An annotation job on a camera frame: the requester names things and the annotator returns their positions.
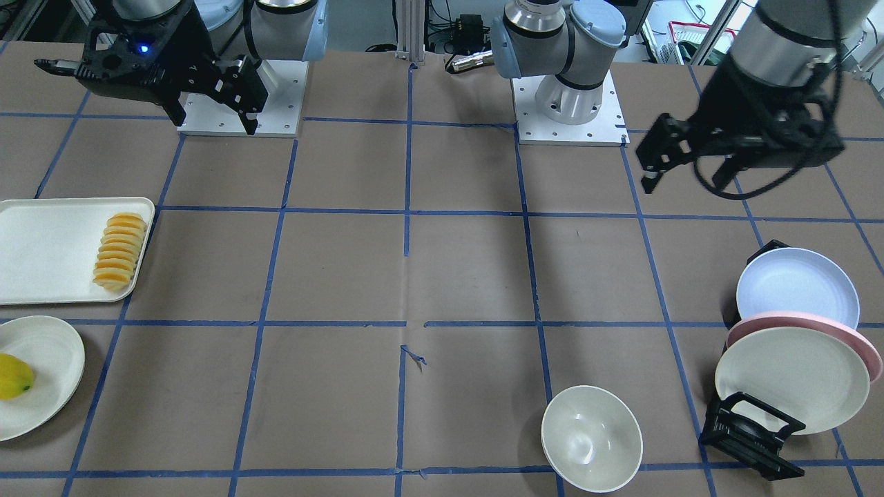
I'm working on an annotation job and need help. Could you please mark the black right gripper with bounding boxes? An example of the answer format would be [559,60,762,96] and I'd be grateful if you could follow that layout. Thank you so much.
[34,1,269,136]

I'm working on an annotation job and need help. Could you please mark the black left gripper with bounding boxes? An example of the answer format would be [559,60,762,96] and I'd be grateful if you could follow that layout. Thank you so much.
[637,53,845,194]

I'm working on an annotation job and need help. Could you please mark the blue plate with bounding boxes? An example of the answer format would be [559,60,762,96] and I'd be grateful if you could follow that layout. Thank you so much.
[736,246,861,328]

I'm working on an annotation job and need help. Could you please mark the sliced yellow bread loaf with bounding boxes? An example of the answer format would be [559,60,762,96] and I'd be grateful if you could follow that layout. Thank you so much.
[93,212,148,291]

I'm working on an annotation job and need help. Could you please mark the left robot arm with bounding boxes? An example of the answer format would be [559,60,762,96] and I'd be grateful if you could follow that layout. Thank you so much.
[490,1,874,200]

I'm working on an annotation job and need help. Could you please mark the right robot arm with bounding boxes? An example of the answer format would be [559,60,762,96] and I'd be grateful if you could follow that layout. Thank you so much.
[35,1,328,138]

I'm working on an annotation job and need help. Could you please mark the cream white plate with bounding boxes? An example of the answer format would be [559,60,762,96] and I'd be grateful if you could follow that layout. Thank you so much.
[715,327,870,435]

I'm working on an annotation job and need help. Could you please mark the pink plate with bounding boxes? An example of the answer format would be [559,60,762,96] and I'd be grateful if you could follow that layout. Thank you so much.
[725,311,883,383]

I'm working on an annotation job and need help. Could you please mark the round cream plate with lemon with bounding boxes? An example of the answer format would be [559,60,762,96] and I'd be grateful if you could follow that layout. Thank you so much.
[1,315,86,441]

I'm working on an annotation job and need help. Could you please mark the white rectangular tray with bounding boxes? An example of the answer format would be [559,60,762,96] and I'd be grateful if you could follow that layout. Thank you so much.
[1,196,155,305]

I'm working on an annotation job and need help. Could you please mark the silver flashlight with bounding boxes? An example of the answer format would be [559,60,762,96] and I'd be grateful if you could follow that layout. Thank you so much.
[445,50,494,75]

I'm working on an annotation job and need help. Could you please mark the black dish rack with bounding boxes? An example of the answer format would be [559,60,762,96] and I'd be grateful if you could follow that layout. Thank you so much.
[699,240,807,481]

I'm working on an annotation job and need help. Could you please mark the white ceramic bowl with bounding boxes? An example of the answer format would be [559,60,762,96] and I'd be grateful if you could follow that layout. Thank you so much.
[541,386,644,494]

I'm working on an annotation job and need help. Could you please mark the yellow lemon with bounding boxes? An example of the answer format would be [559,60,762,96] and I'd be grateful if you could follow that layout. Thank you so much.
[1,353,35,400]

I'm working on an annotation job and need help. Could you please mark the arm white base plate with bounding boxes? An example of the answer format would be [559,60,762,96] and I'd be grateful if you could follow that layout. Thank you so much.
[177,60,310,139]
[510,72,629,146]

